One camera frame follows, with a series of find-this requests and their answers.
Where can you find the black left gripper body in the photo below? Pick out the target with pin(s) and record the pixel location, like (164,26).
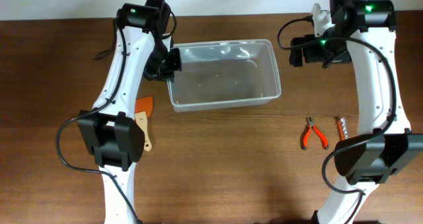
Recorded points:
(175,60)

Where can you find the clear plastic container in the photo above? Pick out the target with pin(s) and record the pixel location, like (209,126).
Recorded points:
(225,74)

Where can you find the orange scraper wooden handle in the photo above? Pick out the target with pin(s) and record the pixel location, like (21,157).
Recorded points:
(143,111)

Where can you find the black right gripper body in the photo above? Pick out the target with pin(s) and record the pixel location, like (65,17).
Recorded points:
(296,52)

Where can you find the orange handled corkscrew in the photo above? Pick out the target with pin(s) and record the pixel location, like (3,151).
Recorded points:
(342,128)

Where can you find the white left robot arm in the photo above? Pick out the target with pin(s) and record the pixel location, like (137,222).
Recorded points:
(143,50)

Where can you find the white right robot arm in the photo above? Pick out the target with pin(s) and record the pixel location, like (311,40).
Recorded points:
(361,32)

